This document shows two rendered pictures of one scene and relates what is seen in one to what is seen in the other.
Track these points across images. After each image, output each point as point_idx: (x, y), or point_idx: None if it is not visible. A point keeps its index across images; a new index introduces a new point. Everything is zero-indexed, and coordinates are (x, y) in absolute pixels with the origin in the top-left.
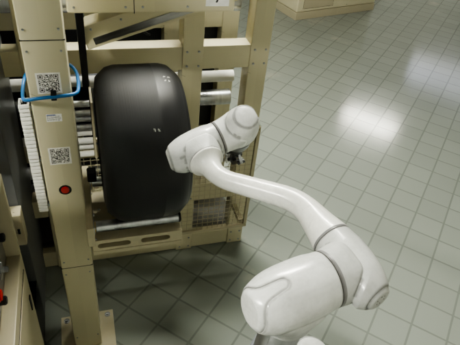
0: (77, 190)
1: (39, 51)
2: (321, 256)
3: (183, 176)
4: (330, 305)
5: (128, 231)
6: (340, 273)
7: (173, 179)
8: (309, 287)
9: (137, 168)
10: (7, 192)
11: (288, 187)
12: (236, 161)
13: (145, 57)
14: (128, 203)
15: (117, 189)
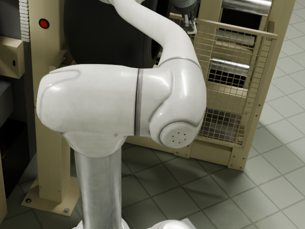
0: (54, 27)
1: None
2: (134, 69)
3: (133, 29)
4: (114, 116)
5: None
6: (140, 88)
7: (122, 27)
8: (95, 86)
9: (89, 4)
10: (14, 24)
11: (171, 22)
12: (183, 22)
13: None
14: (77, 41)
15: (69, 23)
